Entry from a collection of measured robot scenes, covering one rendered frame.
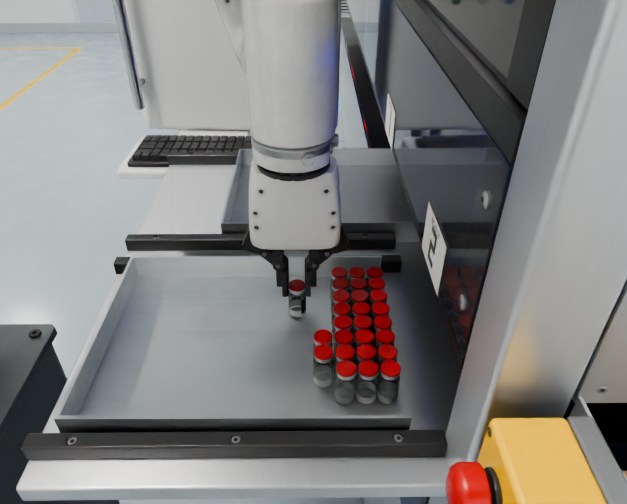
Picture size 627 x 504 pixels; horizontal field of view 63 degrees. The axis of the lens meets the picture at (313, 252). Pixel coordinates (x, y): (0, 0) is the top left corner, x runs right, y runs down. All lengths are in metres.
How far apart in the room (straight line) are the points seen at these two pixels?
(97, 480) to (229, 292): 0.28
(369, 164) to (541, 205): 0.72
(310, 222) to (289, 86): 0.15
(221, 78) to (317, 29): 0.88
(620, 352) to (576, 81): 0.20
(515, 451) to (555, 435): 0.03
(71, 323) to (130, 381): 1.50
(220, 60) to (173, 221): 0.56
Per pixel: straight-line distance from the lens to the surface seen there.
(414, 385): 0.59
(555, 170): 0.30
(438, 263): 0.52
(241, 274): 0.72
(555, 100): 0.31
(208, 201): 0.91
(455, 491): 0.38
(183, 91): 1.36
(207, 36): 1.31
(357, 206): 0.87
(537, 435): 0.39
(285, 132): 0.48
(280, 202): 0.54
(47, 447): 0.57
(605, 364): 0.42
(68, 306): 2.19
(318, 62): 0.47
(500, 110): 0.38
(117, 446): 0.55
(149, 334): 0.66
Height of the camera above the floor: 1.33
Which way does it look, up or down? 36 degrees down
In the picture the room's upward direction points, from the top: straight up
